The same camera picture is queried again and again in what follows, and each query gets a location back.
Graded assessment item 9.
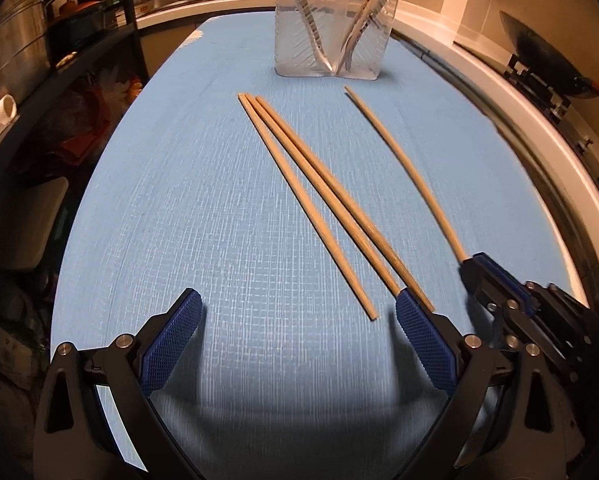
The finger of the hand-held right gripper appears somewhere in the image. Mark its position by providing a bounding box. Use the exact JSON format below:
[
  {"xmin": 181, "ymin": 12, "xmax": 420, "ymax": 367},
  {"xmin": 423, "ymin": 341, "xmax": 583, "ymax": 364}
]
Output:
[
  {"xmin": 459, "ymin": 261, "xmax": 506, "ymax": 317},
  {"xmin": 473, "ymin": 253, "xmax": 536, "ymax": 312}
]

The steel pot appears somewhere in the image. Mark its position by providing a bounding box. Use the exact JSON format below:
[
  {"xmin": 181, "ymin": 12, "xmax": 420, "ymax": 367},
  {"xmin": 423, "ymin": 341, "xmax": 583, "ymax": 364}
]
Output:
[{"xmin": 0, "ymin": 0, "xmax": 48, "ymax": 107}]

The red plastic bag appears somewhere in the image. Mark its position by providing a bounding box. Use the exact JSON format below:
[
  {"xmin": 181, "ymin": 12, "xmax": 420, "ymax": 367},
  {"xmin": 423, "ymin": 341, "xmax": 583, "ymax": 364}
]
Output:
[{"xmin": 60, "ymin": 74, "xmax": 143, "ymax": 167}]

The grey stool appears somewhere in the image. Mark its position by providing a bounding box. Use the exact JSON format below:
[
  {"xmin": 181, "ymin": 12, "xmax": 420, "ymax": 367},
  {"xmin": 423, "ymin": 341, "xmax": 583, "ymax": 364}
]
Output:
[{"xmin": 0, "ymin": 176, "xmax": 71, "ymax": 272}]

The black wok with wooden handle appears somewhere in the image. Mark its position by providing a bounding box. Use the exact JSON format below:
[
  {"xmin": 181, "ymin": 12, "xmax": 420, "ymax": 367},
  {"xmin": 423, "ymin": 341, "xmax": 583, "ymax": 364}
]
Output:
[{"xmin": 499, "ymin": 10, "xmax": 599, "ymax": 107}]

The blue woven table mat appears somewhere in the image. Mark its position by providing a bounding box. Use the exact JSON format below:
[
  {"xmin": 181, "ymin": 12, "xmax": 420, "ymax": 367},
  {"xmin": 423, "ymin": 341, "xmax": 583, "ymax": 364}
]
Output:
[{"xmin": 50, "ymin": 10, "xmax": 580, "ymax": 480}]

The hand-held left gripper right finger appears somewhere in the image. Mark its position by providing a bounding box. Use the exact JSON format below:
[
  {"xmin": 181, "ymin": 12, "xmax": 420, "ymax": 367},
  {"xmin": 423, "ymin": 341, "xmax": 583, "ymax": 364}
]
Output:
[{"xmin": 395, "ymin": 288, "xmax": 575, "ymax": 480}]

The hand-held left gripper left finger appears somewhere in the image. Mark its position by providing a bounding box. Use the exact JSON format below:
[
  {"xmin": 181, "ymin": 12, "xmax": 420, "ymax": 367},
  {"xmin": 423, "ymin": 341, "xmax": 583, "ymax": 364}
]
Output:
[{"xmin": 32, "ymin": 288, "xmax": 204, "ymax": 480}]

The white spoon with striped handle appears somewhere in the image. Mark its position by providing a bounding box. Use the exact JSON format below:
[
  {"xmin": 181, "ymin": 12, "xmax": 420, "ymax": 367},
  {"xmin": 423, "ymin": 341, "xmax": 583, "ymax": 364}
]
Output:
[{"xmin": 282, "ymin": 0, "xmax": 330, "ymax": 65}]

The clear plastic utensil holder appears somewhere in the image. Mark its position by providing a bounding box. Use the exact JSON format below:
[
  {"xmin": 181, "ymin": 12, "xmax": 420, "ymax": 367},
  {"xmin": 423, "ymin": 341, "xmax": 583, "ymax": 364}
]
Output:
[{"xmin": 274, "ymin": 0, "xmax": 405, "ymax": 81}]

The black metal shelf rack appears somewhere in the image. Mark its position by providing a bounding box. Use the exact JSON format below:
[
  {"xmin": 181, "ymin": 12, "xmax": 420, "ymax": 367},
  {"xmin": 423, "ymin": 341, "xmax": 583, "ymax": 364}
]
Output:
[{"xmin": 0, "ymin": 0, "xmax": 151, "ymax": 161}]

